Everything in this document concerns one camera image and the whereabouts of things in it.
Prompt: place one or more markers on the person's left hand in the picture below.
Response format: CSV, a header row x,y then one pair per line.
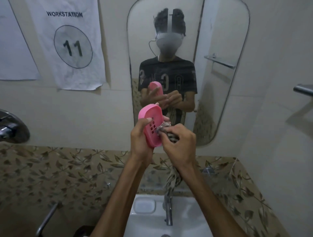
x,y
138,144

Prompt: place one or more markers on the person's right hand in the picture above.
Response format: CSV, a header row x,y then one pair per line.
x,y
182,145

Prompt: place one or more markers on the person's left thumb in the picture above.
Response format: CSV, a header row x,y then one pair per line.
x,y
144,122

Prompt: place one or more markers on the person's right thumb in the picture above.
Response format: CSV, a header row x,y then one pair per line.
x,y
163,136

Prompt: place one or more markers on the pink plastic soap dish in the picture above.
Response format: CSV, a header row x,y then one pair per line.
x,y
152,131

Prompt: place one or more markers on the patterned grey cleaning cloth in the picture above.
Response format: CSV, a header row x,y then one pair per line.
x,y
174,182

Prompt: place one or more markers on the person's left forearm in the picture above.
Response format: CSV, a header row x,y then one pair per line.
x,y
117,200

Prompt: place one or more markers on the person's right forearm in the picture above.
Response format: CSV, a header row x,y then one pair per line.
x,y
210,202

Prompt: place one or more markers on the chrome sink faucet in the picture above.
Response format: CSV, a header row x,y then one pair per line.
x,y
168,210

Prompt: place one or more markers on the white ceramic sink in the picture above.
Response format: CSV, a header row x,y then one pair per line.
x,y
188,219

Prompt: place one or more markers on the white paper sign with circle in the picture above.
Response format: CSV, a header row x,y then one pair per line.
x,y
73,48

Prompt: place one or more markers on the black round object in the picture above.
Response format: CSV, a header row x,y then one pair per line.
x,y
84,232

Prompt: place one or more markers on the plain white paper sheet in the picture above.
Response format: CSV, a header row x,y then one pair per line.
x,y
14,53

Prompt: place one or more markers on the chrome towel bar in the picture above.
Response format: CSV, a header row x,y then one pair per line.
x,y
303,89

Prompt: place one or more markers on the rounded wall mirror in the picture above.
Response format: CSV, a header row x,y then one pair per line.
x,y
220,36

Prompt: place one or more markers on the chrome wall mixer valve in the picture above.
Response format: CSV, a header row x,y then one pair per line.
x,y
12,129

